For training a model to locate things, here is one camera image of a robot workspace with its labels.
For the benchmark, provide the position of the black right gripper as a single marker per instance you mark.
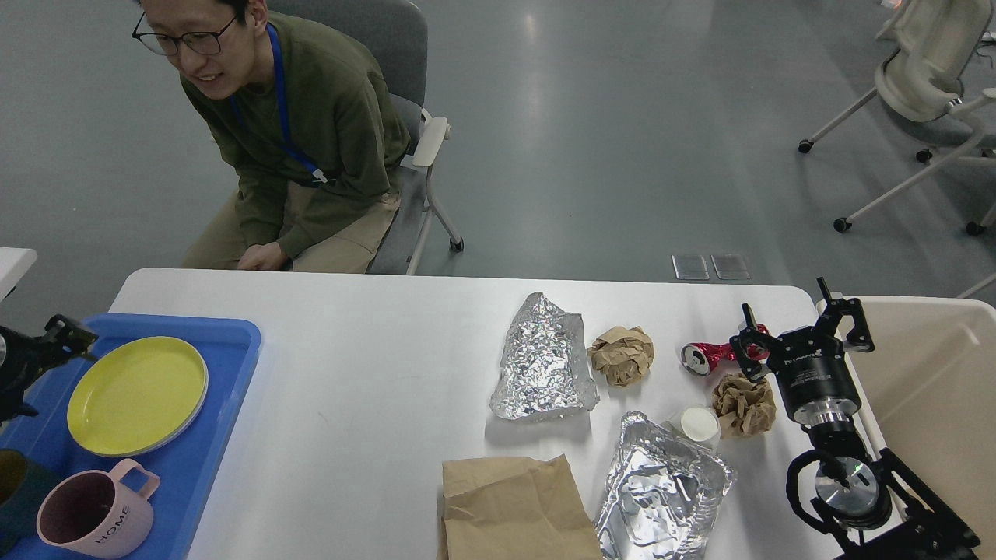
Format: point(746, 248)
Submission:
point(818, 377)

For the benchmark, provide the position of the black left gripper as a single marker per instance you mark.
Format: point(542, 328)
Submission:
point(64, 339)

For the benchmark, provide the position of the yellow plate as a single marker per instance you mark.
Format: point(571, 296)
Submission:
point(138, 397)

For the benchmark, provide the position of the dark teal mug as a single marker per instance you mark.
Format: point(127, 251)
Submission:
point(25, 484)

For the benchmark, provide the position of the pink mug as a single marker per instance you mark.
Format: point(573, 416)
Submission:
point(102, 514)

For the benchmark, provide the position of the aluminium foil tray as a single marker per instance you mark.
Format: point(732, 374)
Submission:
point(663, 494)

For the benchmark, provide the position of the brown paper bag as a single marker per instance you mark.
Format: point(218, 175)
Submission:
point(513, 508)

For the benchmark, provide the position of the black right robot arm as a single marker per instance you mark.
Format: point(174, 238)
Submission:
point(874, 509)

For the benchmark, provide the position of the crumpled brown paper wad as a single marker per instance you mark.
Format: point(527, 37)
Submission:
point(743, 408)

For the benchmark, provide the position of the white side table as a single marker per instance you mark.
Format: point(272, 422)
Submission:
point(15, 262)

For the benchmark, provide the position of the blue plastic tray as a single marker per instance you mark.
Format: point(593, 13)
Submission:
point(187, 465)

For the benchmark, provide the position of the crushed red can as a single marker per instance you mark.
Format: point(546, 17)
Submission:
point(702, 358)

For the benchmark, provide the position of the floor outlet plate right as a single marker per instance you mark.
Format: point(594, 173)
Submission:
point(730, 267)

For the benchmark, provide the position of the floor outlet plate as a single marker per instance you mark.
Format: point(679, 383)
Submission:
point(730, 267)
point(691, 267)

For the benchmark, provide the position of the beige plastic bin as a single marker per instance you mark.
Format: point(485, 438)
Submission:
point(930, 383)

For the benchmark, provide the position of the white paper cup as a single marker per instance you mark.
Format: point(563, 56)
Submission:
point(697, 424)

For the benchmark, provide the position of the floor outlet plate left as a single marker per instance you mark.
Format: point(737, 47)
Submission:
point(691, 267)

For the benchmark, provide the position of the crumpled brown paper ball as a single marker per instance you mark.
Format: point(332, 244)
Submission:
point(623, 355)

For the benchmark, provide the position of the crumpled aluminium foil sheet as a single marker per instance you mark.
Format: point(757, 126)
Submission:
point(544, 370)

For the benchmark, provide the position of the person in khaki trousers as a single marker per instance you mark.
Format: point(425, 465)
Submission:
point(303, 115)

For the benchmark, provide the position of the white office chair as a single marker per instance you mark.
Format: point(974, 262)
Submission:
point(920, 87)

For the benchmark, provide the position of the grey office chair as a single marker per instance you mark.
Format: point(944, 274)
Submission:
point(395, 32)

